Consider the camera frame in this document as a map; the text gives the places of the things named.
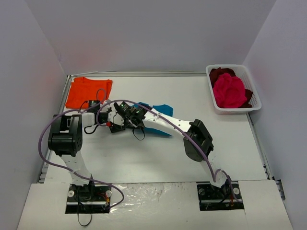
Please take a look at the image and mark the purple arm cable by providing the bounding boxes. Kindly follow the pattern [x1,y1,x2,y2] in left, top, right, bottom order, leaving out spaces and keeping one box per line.
[38,88,125,208]
[95,99,243,203]

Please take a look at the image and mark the dark maroon t shirt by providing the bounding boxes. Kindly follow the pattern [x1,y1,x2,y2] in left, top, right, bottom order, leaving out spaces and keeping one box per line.
[209,68,253,108]

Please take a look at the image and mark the folded orange t shirt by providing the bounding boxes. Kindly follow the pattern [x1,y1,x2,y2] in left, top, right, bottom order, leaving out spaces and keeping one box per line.
[65,77,113,109]

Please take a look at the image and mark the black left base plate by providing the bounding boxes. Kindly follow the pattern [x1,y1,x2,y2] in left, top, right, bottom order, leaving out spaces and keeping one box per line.
[65,184,112,214]

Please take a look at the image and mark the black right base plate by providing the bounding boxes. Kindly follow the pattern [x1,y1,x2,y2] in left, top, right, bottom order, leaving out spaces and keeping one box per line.
[197,182,244,211]

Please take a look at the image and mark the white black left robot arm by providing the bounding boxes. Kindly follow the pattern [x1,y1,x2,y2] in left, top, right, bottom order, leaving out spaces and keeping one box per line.
[48,100,107,200]

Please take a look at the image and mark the teal blue t shirt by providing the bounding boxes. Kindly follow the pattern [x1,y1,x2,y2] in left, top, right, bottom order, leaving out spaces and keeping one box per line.
[143,104,173,137]

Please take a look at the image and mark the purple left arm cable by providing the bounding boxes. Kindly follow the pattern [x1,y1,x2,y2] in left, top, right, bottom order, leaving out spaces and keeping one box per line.
[38,88,125,208]

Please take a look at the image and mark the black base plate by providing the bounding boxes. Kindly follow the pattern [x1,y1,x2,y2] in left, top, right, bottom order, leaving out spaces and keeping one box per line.
[65,184,112,214]
[197,182,244,211]

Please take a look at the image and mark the white plastic laundry basket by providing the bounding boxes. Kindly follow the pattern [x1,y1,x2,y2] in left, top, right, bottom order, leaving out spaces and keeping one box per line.
[206,64,262,115]

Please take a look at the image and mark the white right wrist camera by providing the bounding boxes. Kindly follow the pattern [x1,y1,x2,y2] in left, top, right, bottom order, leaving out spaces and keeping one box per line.
[107,111,125,127]

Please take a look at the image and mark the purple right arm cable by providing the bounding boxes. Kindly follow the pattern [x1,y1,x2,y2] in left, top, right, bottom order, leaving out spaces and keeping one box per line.
[95,99,243,203]

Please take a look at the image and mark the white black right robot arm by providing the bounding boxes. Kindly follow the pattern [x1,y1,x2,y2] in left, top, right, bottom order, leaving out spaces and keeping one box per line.
[107,102,230,198]

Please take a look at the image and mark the pink magenta t shirt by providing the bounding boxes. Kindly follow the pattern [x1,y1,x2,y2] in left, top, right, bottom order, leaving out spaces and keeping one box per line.
[213,73,247,108]

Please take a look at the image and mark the white front cover board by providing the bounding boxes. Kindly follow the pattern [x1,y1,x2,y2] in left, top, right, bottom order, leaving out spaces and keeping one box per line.
[18,180,292,230]

